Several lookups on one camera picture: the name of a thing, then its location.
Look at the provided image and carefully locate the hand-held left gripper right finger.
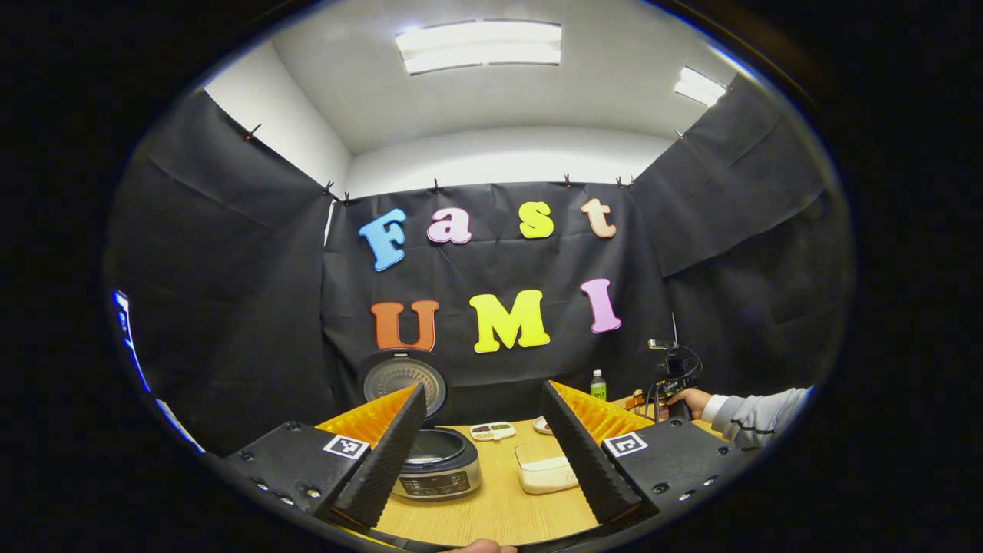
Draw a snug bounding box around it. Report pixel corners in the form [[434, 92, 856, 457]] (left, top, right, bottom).
[[540, 380, 757, 525]]

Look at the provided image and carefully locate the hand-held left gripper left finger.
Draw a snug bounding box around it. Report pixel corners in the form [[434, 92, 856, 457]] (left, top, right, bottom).
[[223, 382, 428, 531]]

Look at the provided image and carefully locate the clear box of white rice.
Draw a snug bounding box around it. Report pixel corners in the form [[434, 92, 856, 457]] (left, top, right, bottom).
[[513, 439, 581, 495]]

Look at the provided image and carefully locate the dark grey rice cooker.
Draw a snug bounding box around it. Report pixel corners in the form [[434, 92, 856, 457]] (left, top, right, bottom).
[[358, 348, 483, 502]]

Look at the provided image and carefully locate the white side desk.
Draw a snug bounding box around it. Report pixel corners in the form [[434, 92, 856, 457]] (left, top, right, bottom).
[[154, 398, 204, 454]]

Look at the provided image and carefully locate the black backdrop cloth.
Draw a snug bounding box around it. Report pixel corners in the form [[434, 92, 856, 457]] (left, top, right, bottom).
[[104, 73, 857, 458]]

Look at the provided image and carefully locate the narrow ceiling light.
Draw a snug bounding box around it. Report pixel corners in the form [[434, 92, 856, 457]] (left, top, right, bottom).
[[674, 66, 727, 107]]

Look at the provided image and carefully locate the row of black cloth clips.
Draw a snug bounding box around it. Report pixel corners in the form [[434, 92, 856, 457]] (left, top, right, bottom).
[[244, 123, 688, 207]]

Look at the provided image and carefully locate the computer monitor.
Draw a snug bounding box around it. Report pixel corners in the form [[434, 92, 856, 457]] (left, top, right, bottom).
[[111, 290, 151, 392]]

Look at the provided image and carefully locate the large ceiling light panel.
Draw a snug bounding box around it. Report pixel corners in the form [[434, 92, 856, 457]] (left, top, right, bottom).
[[396, 21, 563, 76]]

